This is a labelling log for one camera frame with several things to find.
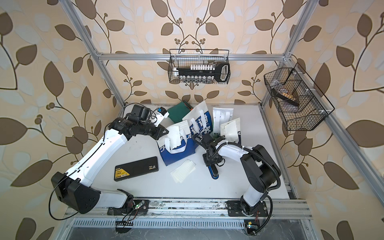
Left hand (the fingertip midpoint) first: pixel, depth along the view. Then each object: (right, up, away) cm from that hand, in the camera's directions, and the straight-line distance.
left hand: (165, 129), depth 76 cm
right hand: (+24, -21, +15) cm, 35 cm away
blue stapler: (+26, -24, +6) cm, 36 cm away
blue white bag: (+11, -11, +7) cm, 17 cm away
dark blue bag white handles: (+34, 0, +4) cm, 34 cm away
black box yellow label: (-20, -24, +11) cm, 33 cm away
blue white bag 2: (+18, +4, +15) cm, 24 cm away
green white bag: (+30, +7, +12) cm, 34 cm away
